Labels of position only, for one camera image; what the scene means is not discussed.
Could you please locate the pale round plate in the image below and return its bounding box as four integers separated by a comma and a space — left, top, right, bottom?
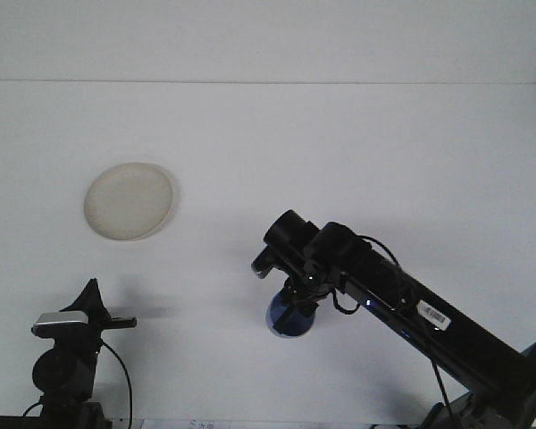
83, 161, 179, 242

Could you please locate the pale blue cup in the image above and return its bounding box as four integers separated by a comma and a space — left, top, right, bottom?
265, 289, 316, 339

